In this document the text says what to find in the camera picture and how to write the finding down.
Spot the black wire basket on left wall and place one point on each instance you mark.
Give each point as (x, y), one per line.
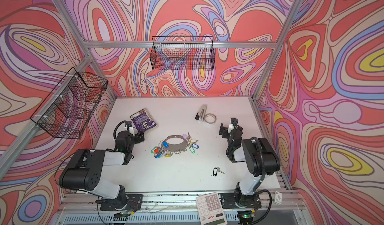
(67, 110)

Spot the clear tape roll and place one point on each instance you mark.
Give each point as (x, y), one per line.
(210, 119)

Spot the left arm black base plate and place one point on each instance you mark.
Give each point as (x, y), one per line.
(132, 202)

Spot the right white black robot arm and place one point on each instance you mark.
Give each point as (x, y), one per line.
(259, 156)

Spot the small white card tag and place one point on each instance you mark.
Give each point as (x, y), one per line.
(278, 198)

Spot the black wire basket on back wall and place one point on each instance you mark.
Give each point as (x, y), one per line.
(176, 52)

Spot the white pink calculator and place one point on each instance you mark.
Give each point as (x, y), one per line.
(210, 210)

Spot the silver black stapler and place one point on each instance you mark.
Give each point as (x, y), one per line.
(201, 113)

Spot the large keyring with coloured keys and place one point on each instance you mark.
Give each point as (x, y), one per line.
(174, 145)

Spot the black wire basket on wall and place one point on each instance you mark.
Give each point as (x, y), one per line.
(176, 52)
(67, 110)

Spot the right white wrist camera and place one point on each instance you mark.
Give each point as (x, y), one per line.
(233, 125)

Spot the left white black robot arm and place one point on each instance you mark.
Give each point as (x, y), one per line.
(84, 170)

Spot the key with black tag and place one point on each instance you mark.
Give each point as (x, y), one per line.
(216, 171)

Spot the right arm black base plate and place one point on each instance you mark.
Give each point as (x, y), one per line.
(238, 201)

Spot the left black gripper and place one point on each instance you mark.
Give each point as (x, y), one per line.
(139, 135)

